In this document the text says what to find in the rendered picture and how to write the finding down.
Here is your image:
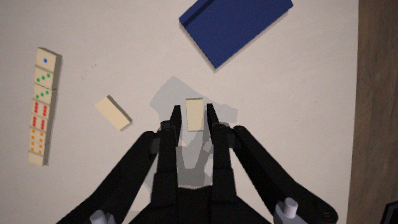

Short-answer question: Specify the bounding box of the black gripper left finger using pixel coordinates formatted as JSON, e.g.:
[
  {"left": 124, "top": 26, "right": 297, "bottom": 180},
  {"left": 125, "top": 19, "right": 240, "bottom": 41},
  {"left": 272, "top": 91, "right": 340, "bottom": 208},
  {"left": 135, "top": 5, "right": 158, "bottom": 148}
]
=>
[{"left": 56, "top": 105, "right": 182, "bottom": 224}]

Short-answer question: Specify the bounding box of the dark blue notebook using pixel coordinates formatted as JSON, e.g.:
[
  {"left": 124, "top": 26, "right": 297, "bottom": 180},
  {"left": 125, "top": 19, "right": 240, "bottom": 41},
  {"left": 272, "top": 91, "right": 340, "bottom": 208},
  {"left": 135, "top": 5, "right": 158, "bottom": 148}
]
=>
[{"left": 179, "top": 0, "right": 294, "bottom": 69}]

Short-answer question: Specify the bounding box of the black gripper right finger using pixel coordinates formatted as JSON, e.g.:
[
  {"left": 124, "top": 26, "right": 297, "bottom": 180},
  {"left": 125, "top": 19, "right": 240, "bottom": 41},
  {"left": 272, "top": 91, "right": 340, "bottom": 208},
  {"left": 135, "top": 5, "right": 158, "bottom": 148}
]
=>
[{"left": 207, "top": 103, "right": 338, "bottom": 224}]

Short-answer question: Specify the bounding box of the beige domino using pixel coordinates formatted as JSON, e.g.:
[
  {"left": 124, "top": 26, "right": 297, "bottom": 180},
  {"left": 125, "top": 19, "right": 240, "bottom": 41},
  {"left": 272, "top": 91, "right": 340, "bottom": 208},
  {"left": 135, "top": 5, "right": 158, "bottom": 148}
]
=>
[
  {"left": 28, "top": 139, "right": 50, "bottom": 167},
  {"left": 29, "top": 113, "right": 53, "bottom": 145},
  {"left": 186, "top": 98, "right": 204, "bottom": 131},
  {"left": 33, "top": 47, "right": 62, "bottom": 90},
  {"left": 95, "top": 95, "right": 132, "bottom": 131},
  {"left": 31, "top": 83, "right": 57, "bottom": 119}
]

